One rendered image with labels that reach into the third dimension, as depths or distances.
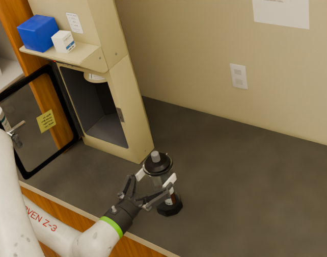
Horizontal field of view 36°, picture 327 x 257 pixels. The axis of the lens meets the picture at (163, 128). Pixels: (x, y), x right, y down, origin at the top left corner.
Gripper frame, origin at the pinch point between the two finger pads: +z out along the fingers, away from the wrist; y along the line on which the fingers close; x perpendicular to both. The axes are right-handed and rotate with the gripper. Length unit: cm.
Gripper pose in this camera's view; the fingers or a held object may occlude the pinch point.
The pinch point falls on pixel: (158, 174)
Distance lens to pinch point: 177.7
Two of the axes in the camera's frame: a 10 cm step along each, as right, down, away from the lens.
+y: -7.9, -2.5, 5.6
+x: 1.9, 7.6, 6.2
